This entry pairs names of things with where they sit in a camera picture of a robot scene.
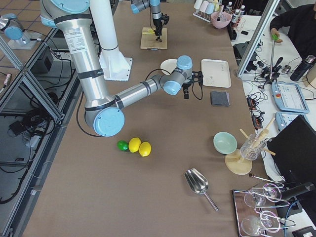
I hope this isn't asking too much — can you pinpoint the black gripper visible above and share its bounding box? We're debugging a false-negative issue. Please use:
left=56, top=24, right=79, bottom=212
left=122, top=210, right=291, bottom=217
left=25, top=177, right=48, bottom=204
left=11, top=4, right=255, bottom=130
left=153, top=14, right=169, bottom=40
left=182, top=71, right=203, bottom=99

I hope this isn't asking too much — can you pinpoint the white round plate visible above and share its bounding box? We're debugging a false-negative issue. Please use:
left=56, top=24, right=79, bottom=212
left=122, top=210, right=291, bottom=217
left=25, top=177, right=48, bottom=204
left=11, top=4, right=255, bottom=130
left=160, top=59, right=177, bottom=75

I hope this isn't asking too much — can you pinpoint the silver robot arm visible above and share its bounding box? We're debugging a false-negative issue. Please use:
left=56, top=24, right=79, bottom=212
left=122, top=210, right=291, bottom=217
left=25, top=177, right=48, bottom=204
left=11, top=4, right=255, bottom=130
left=40, top=0, right=202, bottom=137
left=130, top=0, right=169, bottom=42

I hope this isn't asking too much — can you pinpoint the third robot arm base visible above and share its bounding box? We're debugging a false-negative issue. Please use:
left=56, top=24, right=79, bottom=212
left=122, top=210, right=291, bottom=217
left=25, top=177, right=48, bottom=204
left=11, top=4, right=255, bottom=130
left=0, top=13, right=41, bottom=50

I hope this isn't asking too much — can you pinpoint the cream rabbit tray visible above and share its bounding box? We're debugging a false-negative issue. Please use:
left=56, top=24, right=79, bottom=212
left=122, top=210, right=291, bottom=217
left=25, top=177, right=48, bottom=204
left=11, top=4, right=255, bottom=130
left=201, top=59, right=232, bottom=88

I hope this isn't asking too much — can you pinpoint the metal glass rack tray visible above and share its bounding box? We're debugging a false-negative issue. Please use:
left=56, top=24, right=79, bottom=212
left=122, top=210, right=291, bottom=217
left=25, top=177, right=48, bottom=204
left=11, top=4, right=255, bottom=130
left=232, top=183, right=296, bottom=237

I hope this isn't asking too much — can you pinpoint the bamboo cutting board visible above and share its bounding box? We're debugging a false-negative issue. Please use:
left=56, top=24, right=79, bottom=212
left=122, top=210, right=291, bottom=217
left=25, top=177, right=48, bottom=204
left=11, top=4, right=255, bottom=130
left=140, top=27, right=167, bottom=49

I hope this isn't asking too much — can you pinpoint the grey folded cloth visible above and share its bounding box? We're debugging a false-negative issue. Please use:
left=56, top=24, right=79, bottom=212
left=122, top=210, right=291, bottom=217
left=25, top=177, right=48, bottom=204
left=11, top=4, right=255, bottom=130
left=210, top=91, right=230, bottom=107

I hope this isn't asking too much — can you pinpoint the pastel cup rack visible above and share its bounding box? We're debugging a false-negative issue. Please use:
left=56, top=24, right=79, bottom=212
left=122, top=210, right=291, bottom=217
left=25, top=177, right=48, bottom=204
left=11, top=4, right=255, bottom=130
left=193, top=0, right=222, bottom=23

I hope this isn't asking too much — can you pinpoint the mint green bowl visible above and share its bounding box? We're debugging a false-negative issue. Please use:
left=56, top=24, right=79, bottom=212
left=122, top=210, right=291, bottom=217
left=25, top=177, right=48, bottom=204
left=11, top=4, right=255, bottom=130
left=213, top=132, right=237, bottom=155

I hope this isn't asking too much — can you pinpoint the yellow lemon outer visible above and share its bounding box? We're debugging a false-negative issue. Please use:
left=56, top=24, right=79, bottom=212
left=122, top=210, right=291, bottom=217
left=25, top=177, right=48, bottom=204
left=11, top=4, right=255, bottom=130
left=139, top=142, right=152, bottom=157

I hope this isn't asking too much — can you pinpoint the pink ice bowl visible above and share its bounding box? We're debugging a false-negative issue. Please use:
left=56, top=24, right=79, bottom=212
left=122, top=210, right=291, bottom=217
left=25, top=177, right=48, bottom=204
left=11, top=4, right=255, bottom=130
left=211, top=12, right=232, bottom=29

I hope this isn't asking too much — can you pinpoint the yellow lemon near lime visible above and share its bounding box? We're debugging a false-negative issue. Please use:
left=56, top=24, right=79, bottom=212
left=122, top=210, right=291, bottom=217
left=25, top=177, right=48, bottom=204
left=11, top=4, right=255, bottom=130
left=128, top=137, right=141, bottom=153

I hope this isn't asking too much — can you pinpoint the green lime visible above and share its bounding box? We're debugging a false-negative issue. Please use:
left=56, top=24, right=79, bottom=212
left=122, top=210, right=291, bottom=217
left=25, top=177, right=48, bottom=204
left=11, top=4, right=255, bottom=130
left=117, top=140, right=128, bottom=151

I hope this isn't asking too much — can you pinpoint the wooden cup stand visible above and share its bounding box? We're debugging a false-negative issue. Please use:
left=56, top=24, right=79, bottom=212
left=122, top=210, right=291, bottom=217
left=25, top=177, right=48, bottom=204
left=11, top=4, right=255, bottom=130
left=225, top=118, right=276, bottom=175

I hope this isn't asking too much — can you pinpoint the clear textured glass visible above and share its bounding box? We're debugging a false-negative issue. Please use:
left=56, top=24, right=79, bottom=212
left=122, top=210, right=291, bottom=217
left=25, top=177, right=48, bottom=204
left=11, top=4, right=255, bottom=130
left=240, top=134, right=266, bottom=161

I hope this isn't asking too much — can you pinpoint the metal ice scoop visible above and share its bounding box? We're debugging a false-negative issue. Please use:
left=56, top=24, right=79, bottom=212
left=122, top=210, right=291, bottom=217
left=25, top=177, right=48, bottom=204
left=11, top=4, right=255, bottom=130
left=185, top=168, right=219, bottom=211

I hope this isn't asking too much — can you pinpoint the grey teach pendant lower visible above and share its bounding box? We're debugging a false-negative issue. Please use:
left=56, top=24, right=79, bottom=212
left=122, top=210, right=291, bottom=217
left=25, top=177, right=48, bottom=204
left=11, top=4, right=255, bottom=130
left=275, top=111, right=307, bottom=131

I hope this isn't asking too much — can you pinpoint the grey teach pendant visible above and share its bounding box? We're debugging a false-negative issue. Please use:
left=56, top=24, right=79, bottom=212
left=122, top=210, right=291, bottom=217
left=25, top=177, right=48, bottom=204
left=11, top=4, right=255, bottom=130
left=275, top=111, right=307, bottom=131
left=271, top=82, right=310, bottom=114

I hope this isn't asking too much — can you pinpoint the grey teach pendant upper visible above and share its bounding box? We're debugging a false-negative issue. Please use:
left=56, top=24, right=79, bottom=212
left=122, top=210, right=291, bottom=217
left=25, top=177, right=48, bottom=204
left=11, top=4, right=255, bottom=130
left=271, top=82, right=310, bottom=114

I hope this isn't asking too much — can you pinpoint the black monitor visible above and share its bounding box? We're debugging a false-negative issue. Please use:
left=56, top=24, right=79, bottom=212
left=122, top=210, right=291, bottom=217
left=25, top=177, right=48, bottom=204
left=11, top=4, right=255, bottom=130
left=267, top=115, right=316, bottom=184

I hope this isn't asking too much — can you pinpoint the black thermos bottle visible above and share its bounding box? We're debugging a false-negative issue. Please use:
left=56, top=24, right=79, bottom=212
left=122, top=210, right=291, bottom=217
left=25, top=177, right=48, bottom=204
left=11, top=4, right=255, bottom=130
left=290, top=55, right=316, bottom=81

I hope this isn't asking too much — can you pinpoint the person in black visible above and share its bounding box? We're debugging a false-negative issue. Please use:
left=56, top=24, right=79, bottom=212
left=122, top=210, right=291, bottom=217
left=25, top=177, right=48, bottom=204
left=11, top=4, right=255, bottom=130
left=270, top=4, right=316, bottom=58

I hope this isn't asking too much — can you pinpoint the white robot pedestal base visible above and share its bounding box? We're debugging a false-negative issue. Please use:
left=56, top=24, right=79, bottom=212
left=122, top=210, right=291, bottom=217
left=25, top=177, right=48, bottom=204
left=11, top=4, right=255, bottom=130
left=90, top=0, right=132, bottom=81

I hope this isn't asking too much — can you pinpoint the aluminium frame post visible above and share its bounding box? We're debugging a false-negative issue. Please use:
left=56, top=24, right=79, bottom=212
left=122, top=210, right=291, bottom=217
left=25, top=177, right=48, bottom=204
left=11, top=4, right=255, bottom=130
left=236, top=0, right=280, bottom=79

